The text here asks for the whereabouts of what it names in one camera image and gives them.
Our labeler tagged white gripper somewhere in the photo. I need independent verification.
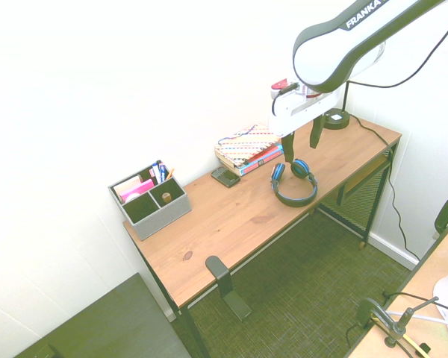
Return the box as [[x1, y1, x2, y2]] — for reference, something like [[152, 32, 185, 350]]
[[267, 88, 345, 166]]

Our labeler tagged black blue headphone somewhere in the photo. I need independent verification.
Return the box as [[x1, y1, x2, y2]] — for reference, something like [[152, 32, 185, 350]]
[[270, 157, 320, 208]]

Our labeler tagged black headphone hanger hook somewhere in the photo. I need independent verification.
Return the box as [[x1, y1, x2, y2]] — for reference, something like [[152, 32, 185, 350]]
[[205, 255, 253, 322]]

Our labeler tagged black lamp base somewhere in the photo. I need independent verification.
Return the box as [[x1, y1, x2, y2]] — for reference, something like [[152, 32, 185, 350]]
[[322, 79, 351, 131]]

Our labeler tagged red book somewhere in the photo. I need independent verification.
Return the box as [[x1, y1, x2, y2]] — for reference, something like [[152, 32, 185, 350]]
[[242, 142, 284, 165]]

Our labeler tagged colourful patterned notebook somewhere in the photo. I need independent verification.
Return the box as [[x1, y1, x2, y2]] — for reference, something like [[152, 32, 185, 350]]
[[214, 123, 284, 168]]

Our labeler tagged black calculator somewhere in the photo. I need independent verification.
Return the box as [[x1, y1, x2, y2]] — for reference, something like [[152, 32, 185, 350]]
[[210, 167, 242, 189]]

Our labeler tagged blue white marker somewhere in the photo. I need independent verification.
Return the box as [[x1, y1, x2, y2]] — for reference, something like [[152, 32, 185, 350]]
[[150, 160, 168, 184]]

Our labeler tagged grey desk organizer box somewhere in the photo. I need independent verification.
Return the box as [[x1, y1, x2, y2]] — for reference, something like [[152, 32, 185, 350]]
[[108, 163, 193, 241]]

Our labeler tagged pink sticky notepad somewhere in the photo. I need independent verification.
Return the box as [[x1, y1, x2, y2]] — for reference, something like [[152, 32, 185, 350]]
[[119, 178, 155, 204]]

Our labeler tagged beige notepad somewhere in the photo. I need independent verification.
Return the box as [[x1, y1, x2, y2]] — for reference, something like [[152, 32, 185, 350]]
[[113, 175, 143, 202]]

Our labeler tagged black table clamp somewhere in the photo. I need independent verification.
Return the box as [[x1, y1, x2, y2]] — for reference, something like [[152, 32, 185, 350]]
[[345, 297, 390, 350]]

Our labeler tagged red white wrist camera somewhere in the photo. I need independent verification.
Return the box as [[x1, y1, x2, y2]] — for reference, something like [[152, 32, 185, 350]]
[[270, 78, 299, 101]]

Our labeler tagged black lamp cable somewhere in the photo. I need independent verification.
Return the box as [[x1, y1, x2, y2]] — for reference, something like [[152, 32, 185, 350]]
[[348, 113, 421, 263]]

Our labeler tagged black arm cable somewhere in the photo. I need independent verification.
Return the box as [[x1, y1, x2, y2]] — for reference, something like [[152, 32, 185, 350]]
[[346, 10, 448, 90]]

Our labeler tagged black curved handle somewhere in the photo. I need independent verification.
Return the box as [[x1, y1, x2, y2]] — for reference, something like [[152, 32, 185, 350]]
[[432, 196, 448, 240]]

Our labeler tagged black thin cable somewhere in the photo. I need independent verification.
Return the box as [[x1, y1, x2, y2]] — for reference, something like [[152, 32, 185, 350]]
[[381, 289, 448, 315]]

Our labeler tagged grey camera stand clamp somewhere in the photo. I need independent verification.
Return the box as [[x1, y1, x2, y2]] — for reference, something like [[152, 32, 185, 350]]
[[383, 296, 441, 351]]

